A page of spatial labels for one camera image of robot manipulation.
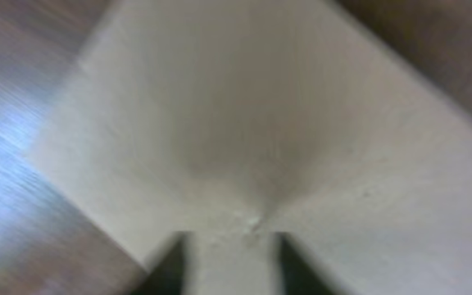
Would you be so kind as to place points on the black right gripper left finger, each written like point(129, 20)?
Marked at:
point(168, 275)

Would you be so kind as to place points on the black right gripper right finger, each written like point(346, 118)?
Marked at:
point(297, 276)

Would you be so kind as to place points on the cardboard box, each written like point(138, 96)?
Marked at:
point(235, 119)

